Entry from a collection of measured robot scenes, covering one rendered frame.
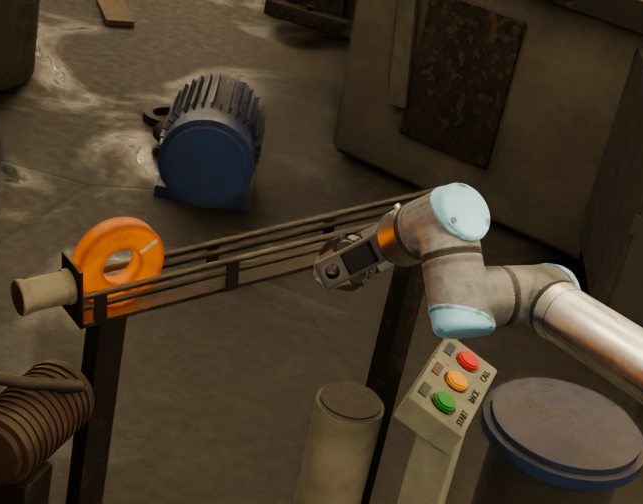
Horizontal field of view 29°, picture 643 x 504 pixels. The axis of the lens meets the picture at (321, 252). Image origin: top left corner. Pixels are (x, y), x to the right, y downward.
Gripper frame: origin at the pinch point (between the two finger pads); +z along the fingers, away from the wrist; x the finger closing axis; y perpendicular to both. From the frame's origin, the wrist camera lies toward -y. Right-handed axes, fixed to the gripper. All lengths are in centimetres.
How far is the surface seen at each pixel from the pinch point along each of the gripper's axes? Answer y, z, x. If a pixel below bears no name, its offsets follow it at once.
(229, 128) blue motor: 93, 127, 43
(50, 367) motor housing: -37.3, 26.5, 6.6
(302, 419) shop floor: 40, 82, -33
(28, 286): -38.9, 16.7, 19.6
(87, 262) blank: -29.5, 13.5, 18.9
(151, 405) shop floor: 13, 96, -13
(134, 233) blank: -21.3, 10.2, 19.8
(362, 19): 169, 135, 60
